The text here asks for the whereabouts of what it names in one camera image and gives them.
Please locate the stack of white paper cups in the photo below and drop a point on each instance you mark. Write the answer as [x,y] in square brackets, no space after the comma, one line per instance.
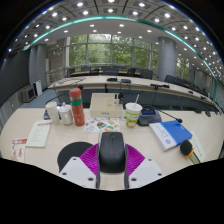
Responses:
[52,113]

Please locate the cream cardboard box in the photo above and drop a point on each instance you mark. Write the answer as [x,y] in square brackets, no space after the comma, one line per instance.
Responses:
[103,106]

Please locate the group of dark office chairs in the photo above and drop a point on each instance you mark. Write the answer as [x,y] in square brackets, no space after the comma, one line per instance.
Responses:
[146,73]

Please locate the colourful sticker sheet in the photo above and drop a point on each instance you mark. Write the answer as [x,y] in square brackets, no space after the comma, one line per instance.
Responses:
[101,125]

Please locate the white lidded mug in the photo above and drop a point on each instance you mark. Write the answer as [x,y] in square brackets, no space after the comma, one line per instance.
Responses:
[66,115]

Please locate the white paper booklet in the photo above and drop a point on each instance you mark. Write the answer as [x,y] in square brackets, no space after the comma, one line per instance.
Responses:
[199,148]

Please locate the blue and white book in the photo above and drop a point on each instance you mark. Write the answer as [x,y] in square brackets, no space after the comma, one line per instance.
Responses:
[170,133]

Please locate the red flask with green band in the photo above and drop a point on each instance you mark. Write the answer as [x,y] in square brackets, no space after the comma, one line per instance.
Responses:
[77,110]

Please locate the black computer mouse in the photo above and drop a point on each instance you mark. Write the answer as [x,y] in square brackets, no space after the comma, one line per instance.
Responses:
[112,153]

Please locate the black gooseneck microphone console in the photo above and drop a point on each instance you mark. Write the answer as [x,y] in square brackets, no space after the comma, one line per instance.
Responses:
[149,116]
[46,115]

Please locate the green-print drink cup with straw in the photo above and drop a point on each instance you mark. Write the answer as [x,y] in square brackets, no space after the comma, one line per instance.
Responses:
[133,116]

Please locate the black mouse pad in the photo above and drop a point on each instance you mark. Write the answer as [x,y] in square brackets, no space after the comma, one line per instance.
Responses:
[70,153]

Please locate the long curved conference desk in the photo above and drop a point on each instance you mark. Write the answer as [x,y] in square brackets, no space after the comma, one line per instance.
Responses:
[140,85]

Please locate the group of ceiling lights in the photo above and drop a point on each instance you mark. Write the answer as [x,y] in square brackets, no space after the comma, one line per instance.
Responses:
[80,4]

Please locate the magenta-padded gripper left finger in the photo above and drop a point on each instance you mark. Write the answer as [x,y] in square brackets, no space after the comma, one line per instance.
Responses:
[77,173]

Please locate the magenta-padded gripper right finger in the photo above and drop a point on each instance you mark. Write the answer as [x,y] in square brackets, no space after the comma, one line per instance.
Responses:
[146,172]

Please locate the cream sheet with red heading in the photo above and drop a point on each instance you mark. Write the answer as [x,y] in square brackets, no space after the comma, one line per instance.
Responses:
[39,133]

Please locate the red and white leaflet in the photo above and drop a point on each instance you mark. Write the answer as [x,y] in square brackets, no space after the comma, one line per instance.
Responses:
[18,150]

